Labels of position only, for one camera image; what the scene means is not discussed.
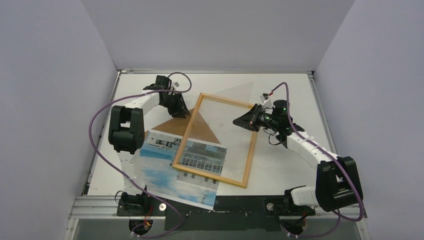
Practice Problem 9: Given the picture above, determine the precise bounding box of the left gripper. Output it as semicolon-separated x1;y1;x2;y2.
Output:
160;92;190;119

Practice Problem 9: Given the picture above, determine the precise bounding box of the clear acrylic sheet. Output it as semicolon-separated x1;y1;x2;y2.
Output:
198;82;254;182

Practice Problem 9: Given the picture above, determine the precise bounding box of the building and sky photo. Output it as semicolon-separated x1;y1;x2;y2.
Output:
139;130;228;210

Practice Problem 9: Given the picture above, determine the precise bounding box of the yellow picture frame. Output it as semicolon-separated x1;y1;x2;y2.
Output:
172;92;258;188

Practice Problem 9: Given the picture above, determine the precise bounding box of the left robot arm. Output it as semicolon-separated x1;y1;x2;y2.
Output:
108;75;190;216

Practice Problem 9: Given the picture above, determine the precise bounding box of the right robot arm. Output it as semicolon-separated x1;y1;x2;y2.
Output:
233;99;364;215

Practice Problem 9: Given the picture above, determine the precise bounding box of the brown backing board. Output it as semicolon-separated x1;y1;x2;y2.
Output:
152;113;220;144

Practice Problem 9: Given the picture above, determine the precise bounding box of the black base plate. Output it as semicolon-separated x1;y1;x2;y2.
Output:
116;195;316;234

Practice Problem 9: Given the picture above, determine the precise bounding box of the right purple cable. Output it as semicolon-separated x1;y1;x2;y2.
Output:
268;81;365;239

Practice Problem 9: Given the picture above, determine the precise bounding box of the purple cable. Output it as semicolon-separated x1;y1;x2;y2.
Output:
268;81;365;239
88;71;193;239

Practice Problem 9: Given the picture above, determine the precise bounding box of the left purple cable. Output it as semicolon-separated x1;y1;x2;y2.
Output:
88;71;193;239

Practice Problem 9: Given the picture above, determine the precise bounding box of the aluminium front rail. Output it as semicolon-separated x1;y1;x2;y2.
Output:
70;191;361;232

